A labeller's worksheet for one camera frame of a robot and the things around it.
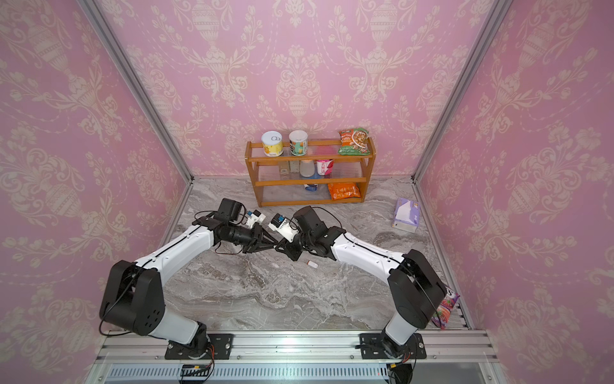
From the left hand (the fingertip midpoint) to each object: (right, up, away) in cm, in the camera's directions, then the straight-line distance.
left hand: (277, 245), depth 80 cm
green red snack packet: (+27, +36, +8) cm, 46 cm away
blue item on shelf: (+12, +21, +32) cm, 40 cm away
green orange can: (+7, +36, +6) cm, 37 cm away
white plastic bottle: (+10, +28, +20) cm, 36 cm away
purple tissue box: (+51, +8, +20) cm, 56 cm away
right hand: (+1, 0, +1) cm, 1 cm away
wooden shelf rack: (+16, +25, +22) cm, 37 cm away
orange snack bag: (+26, +19, +31) cm, 44 cm away
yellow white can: (-2, +35, +6) cm, 36 cm away
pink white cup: (+17, +29, +17) cm, 37 cm away
